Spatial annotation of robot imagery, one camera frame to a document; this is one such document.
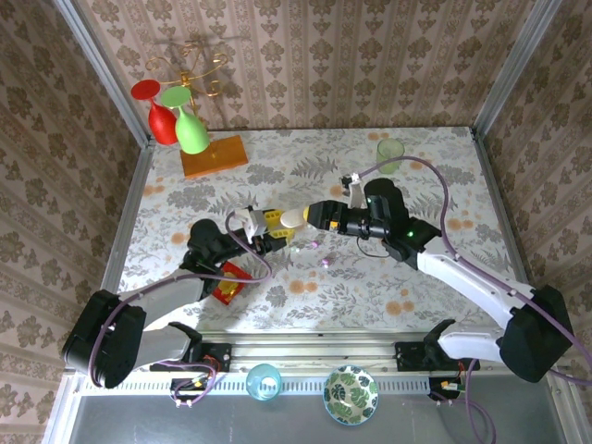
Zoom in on leaf pattern bowl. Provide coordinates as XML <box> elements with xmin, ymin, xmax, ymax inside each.
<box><xmin>322</xmin><ymin>364</ymin><xmax>379</xmax><ymax>425</ymax></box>

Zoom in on white slotted cable duct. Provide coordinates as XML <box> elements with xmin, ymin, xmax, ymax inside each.
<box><xmin>76</xmin><ymin>376</ymin><xmax>463</xmax><ymax>395</ymax></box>

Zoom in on aluminium side rail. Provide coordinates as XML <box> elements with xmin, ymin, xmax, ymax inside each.
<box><xmin>469</xmin><ymin>127</ymin><xmax>556</xmax><ymax>337</ymax></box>
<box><xmin>99</xmin><ymin>138</ymin><xmax>156</xmax><ymax>297</ymax></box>

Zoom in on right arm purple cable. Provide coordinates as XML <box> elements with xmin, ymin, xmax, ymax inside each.
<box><xmin>358</xmin><ymin>155</ymin><xmax>592</xmax><ymax>443</ymax></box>

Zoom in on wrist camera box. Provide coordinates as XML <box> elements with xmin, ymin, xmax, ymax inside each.
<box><xmin>234</xmin><ymin>207</ymin><xmax>269</xmax><ymax>244</ymax></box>
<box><xmin>339</xmin><ymin>171</ymin><xmax>366</xmax><ymax>209</ymax></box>

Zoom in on aluminium frame post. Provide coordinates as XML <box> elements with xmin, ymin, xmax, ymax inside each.
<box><xmin>471</xmin><ymin>0</ymin><xmax>563</xmax><ymax>140</ymax></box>
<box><xmin>53</xmin><ymin>0</ymin><xmax>156</xmax><ymax>147</ymax></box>

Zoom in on red packet with yellow ornament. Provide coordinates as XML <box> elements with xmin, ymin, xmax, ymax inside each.
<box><xmin>213</xmin><ymin>261</ymin><xmax>254</xmax><ymax>307</ymax></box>

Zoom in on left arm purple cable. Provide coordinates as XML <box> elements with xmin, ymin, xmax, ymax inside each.
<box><xmin>87</xmin><ymin>210</ymin><xmax>274</xmax><ymax>409</ymax></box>

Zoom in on red wine glass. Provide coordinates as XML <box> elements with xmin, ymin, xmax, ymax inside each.
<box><xmin>130</xmin><ymin>79</ymin><xmax>179</xmax><ymax>147</ymax></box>

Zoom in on white earbud charging case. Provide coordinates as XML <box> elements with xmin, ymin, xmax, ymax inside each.
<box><xmin>280</xmin><ymin>208</ymin><xmax>307</xmax><ymax>229</ymax></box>

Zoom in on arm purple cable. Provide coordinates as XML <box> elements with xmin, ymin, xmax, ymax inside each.
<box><xmin>358</xmin><ymin>155</ymin><xmax>592</xmax><ymax>443</ymax></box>
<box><xmin>87</xmin><ymin>210</ymin><xmax>274</xmax><ymax>409</ymax></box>

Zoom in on gold rack with orange base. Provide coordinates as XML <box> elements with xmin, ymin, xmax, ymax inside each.
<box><xmin>145</xmin><ymin>39</ymin><xmax>250</xmax><ymax>179</ymax></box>

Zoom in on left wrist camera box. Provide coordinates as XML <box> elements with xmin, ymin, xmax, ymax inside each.
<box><xmin>234</xmin><ymin>207</ymin><xmax>269</xmax><ymax>244</ymax></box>

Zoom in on green wine glass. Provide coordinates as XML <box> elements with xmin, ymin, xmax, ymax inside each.
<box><xmin>160</xmin><ymin>86</ymin><xmax>210</xmax><ymax>155</ymax></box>

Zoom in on blue translucent cup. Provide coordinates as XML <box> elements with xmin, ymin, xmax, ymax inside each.
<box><xmin>245</xmin><ymin>363</ymin><xmax>283</xmax><ymax>404</ymax></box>

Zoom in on grey metal shelf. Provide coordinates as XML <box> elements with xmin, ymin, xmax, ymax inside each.
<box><xmin>43</xmin><ymin>373</ymin><xmax>591</xmax><ymax>444</ymax></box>

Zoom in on green translucent cup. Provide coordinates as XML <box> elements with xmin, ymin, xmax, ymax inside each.
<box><xmin>375</xmin><ymin>138</ymin><xmax>406</xmax><ymax>176</ymax></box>

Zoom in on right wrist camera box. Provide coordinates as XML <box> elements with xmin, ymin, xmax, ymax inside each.
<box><xmin>339</xmin><ymin>171</ymin><xmax>366</xmax><ymax>209</ymax></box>

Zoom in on black connector bracket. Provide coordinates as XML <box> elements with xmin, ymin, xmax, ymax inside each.
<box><xmin>169</xmin><ymin>376</ymin><xmax>216</xmax><ymax>402</ymax></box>
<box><xmin>427</xmin><ymin>376</ymin><xmax>463</xmax><ymax>402</ymax></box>

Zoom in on floral patterned table cover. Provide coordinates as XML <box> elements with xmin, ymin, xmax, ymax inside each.
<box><xmin>113</xmin><ymin>127</ymin><xmax>545</xmax><ymax>335</ymax></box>

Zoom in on long aluminium base rail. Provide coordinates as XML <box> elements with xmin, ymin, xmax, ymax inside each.
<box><xmin>64</xmin><ymin>330</ymin><xmax>574</xmax><ymax>371</ymax></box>

